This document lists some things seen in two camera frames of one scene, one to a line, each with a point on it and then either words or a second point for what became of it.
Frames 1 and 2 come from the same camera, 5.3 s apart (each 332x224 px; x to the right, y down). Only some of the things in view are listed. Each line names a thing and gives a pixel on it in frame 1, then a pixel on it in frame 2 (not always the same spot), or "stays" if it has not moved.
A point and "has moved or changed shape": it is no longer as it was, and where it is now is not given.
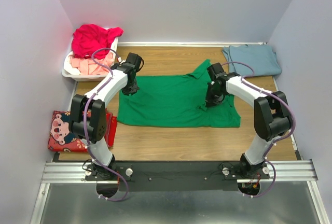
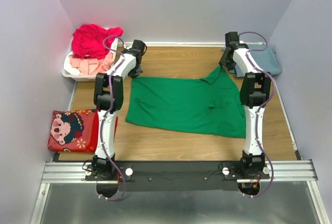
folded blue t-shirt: x=262 y=58 stays
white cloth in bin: x=69 y=68 stays
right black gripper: x=210 y=101 → x=231 y=66
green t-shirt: x=175 y=101 has moved or changed shape
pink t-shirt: x=86 y=66 stays
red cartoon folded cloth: x=61 y=139 stays
